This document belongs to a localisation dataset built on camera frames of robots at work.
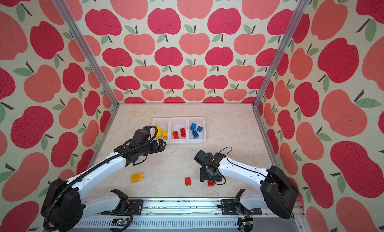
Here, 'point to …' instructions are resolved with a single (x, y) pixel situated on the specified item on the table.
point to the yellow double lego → (136, 177)
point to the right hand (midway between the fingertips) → (209, 177)
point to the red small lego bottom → (187, 181)
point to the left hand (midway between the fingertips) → (162, 146)
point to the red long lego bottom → (210, 184)
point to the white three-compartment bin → (177, 130)
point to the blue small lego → (199, 129)
